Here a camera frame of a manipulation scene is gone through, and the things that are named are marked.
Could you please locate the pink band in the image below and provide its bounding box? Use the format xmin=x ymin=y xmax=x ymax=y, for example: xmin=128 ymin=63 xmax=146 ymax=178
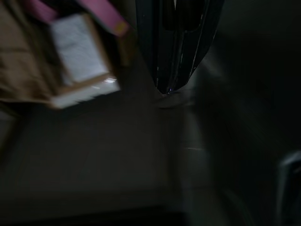
xmin=30 ymin=0 xmax=130 ymax=36

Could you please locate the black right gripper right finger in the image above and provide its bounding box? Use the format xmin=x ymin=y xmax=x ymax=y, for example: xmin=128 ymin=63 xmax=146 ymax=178
xmin=174 ymin=0 xmax=224 ymax=91

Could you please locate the brown box white label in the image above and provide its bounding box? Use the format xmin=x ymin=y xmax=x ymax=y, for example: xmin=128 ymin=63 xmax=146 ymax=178
xmin=0 ymin=0 xmax=135 ymax=110

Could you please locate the dark grey robot leg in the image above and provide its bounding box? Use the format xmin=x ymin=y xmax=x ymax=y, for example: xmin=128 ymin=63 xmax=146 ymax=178
xmin=276 ymin=150 xmax=301 ymax=226

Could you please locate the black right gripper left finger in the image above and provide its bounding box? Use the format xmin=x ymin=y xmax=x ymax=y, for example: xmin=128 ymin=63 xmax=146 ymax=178
xmin=135 ymin=0 xmax=177 ymax=94

